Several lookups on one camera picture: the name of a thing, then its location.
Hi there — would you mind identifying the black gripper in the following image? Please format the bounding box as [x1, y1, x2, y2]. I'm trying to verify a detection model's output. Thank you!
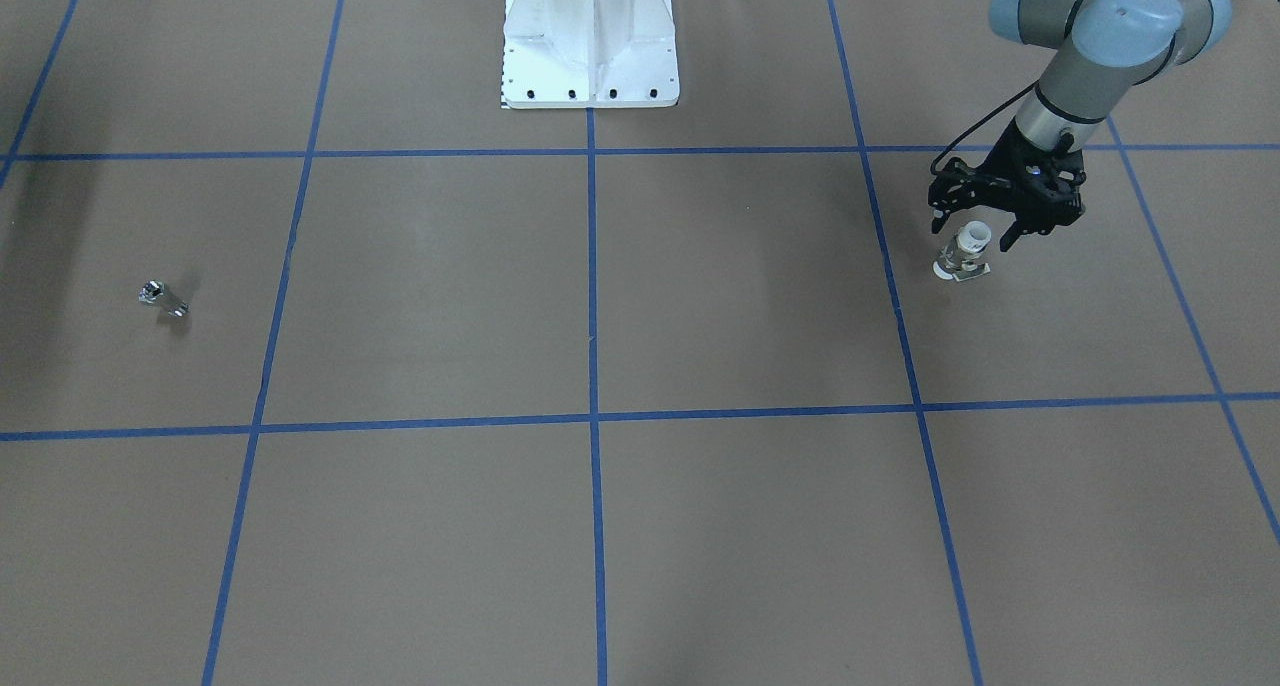
[928, 124, 1085, 253]

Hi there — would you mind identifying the chrome metal pipe fitting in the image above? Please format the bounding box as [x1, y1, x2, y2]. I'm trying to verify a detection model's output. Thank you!
[138, 280, 189, 317]

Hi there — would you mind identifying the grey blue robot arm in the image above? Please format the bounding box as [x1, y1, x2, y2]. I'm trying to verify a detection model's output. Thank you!
[928, 0, 1234, 250]

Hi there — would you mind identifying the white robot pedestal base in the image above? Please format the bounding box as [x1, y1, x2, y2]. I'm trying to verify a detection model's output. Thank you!
[500, 0, 681, 109]

